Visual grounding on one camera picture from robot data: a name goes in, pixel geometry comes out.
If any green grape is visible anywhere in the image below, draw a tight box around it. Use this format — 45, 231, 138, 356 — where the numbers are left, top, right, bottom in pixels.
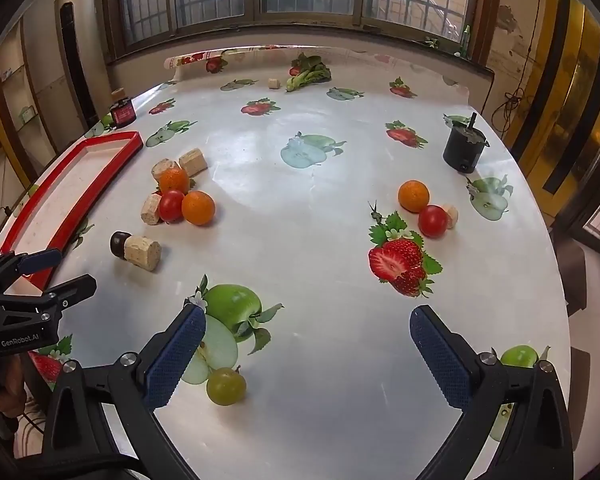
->
206, 367, 247, 406

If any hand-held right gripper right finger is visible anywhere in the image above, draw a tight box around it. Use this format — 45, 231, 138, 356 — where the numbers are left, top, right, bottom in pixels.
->
409, 304, 588, 480

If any orange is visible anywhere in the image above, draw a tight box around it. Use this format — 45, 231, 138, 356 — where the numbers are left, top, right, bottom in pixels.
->
398, 180, 431, 213
181, 190, 216, 226
159, 167, 191, 195

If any brown wooden chair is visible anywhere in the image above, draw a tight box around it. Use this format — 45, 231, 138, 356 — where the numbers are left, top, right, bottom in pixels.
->
552, 237, 588, 318

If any dark brown round piece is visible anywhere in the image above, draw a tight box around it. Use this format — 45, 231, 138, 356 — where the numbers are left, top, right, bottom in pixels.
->
109, 231, 131, 259

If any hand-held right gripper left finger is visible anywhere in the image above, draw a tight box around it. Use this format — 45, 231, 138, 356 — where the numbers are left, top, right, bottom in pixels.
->
40, 304, 208, 480

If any fruit print tablecloth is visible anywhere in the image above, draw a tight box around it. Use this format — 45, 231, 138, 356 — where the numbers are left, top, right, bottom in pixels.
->
0, 45, 581, 480

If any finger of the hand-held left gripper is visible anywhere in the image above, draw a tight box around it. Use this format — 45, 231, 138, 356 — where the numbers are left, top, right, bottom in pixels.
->
9, 274, 98, 322
0, 248, 63, 292

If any person's left hand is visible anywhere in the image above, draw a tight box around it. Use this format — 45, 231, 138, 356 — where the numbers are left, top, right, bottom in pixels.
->
0, 361, 27, 418

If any white standing air conditioner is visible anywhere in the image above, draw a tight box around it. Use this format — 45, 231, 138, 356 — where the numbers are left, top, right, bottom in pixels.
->
55, 0, 112, 131

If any hanging black cable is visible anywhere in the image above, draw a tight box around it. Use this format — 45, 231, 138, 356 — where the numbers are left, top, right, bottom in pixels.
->
490, 5, 536, 136

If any red tomato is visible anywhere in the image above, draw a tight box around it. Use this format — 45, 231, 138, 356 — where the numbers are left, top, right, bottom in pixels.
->
418, 205, 449, 238
158, 191, 186, 223

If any black cup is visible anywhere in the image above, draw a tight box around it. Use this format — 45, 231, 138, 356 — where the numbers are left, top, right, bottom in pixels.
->
442, 112, 489, 175

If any red labelled black jar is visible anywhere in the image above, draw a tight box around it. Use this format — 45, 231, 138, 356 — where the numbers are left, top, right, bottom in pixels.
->
110, 100, 137, 127

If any gold and black door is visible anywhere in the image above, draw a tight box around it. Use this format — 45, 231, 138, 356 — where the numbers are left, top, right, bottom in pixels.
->
510, 0, 600, 241

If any red rimmed tray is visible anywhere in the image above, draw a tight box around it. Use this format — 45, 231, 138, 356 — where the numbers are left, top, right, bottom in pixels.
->
0, 131, 144, 291

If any green bok choy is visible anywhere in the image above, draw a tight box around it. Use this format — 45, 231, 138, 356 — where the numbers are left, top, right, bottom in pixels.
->
286, 54, 332, 92

